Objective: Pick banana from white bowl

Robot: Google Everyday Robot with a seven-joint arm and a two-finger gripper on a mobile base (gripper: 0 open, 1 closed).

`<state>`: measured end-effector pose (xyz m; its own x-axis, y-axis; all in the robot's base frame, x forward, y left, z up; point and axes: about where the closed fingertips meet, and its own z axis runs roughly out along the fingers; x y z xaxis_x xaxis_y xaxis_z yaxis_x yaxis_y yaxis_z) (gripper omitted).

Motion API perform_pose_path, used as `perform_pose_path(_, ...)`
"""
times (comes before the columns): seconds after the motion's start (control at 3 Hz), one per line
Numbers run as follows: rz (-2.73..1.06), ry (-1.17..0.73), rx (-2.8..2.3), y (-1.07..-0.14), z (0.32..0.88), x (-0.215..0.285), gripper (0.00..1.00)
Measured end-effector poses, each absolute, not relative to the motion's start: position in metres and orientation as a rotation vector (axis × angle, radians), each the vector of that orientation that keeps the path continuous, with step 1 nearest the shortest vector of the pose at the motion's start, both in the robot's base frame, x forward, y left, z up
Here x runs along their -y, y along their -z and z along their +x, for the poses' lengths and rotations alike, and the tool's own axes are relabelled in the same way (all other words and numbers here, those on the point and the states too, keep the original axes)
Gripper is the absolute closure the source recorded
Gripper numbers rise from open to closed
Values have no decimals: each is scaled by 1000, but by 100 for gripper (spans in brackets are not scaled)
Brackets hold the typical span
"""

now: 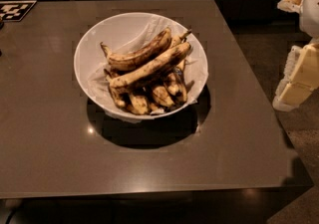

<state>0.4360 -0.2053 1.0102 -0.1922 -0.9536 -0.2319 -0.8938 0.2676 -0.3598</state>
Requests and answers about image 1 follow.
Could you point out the black white fiducial marker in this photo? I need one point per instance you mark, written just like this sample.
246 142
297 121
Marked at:
15 11

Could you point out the long front spotted banana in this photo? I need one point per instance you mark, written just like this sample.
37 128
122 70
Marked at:
152 70

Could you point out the right lower banana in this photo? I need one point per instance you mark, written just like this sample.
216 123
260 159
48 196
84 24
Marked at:
174 83

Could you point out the bottom centre-right banana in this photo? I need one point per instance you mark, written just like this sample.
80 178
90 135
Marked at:
161 96

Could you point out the bottom middle banana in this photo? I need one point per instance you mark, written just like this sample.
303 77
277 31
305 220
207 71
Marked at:
139 104

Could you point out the upper spotted banana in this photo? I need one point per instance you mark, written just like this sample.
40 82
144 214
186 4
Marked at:
130 61

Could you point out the left lower banana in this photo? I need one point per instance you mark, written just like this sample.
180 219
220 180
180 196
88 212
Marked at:
118 99

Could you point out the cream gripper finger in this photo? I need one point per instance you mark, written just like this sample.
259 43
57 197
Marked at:
301 78
290 6

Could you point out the back banana with stem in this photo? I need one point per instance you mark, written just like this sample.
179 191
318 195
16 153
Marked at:
177 39

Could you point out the white bowl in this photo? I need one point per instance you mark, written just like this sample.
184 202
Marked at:
99 42

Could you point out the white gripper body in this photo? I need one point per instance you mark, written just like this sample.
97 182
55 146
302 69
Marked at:
310 12

